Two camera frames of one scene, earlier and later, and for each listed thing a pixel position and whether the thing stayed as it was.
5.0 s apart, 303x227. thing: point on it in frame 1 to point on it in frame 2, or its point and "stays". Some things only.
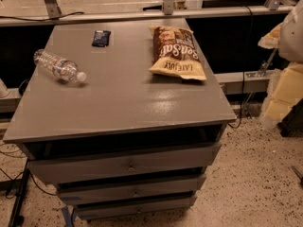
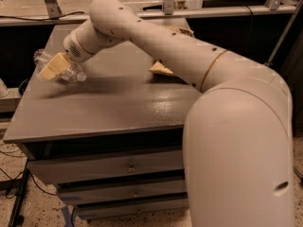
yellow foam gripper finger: [271, 40] to [60, 62]
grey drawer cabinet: [122, 116] stays
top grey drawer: [68, 169] stays
